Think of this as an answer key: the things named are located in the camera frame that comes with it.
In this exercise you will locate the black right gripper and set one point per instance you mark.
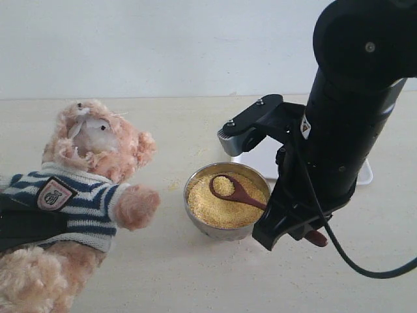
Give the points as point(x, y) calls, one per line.
point(327, 146)

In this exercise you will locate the steel bowl of millet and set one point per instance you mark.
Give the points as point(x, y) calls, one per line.
point(220, 219)

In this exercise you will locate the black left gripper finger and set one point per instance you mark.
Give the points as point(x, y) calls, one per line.
point(29, 225)

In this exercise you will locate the dark red wooden spoon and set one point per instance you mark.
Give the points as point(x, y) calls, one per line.
point(228, 188)

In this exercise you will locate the white rectangular plastic tray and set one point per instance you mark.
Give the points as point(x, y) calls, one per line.
point(269, 170)

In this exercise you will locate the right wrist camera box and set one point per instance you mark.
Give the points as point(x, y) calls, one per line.
point(246, 130)

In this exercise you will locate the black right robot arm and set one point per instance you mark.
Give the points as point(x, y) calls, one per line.
point(365, 50)

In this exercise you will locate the tan teddy bear striped shirt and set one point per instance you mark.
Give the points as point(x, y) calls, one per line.
point(83, 185)

